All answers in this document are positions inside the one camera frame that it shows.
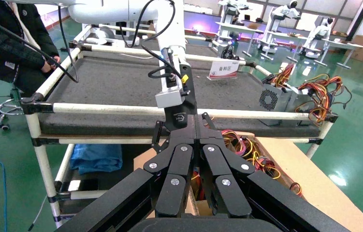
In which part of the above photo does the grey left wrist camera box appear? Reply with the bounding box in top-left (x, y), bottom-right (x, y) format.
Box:
top-left (155, 88), bottom-right (186, 109)

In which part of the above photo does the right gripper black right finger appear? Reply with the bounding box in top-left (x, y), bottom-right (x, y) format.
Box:
top-left (198, 115), bottom-right (256, 219)

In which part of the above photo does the white and red sign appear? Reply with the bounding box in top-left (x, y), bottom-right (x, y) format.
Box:
top-left (207, 60), bottom-right (240, 81)

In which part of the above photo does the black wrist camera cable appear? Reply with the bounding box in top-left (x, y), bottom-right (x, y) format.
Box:
top-left (117, 0), bottom-right (190, 81)

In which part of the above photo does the white machine base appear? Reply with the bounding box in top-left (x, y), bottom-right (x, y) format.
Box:
top-left (85, 25), bottom-right (140, 47)

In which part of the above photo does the white pipe cart frame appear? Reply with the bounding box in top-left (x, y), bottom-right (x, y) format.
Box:
top-left (21, 24), bottom-right (339, 232)

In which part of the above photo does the person's hand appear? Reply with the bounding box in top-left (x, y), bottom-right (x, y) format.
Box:
top-left (41, 56), bottom-right (61, 73)

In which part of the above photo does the long black arm cable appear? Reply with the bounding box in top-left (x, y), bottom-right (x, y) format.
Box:
top-left (0, 6), bottom-right (80, 83)

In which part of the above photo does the blue cloth bundle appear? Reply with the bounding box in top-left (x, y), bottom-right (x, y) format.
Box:
top-left (70, 144), bottom-right (124, 176)

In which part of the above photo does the chrome wheeled stool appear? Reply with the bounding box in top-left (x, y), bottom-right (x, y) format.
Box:
top-left (0, 86), bottom-right (25, 131)

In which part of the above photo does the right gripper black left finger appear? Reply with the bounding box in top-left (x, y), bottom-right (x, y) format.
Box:
top-left (143, 115), bottom-right (199, 218)

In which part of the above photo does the white floor cable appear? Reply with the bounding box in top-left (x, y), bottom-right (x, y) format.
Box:
top-left (27, 194), bottom-right (48, 232)

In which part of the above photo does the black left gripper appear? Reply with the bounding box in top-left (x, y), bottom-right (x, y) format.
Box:
top-left (151, 64), bottom-right (217, 154)

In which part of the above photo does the cardboard box with dividers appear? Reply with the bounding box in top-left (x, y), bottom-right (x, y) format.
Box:
top-left (133, 130), bottom-right (363, 232)

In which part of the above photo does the small black device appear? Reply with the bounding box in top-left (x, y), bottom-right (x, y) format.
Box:
top-left (220, 44), bottom-right (245, 61)

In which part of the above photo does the dark grey foam mat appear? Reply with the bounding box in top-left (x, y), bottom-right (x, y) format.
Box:
top-left (39, 38), bottom-right (321, 138)

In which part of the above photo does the white workshop table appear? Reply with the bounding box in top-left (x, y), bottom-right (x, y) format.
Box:
top-left (323, 38), bottom-right (363, 70)

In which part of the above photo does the white humanoid robot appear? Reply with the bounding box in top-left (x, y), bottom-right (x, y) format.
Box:
top-left (270, 0), bottom-right (301, 34)
top-left (217, 0), bottom-right (249, 44)
top-left (301, 16), bottom-right (335, 60)

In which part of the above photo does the person in black jacket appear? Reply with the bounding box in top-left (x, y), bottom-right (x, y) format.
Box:
top-left (0, 0), bottom-right (61, 95)

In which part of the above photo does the thin white wire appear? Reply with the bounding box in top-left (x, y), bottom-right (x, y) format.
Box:
top-left (119, 53), bottom-right (155, 60)

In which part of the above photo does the grey power supply fan grille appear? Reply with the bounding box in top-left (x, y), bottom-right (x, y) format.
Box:
top-left (259, 63), bottom-right (297, 126)

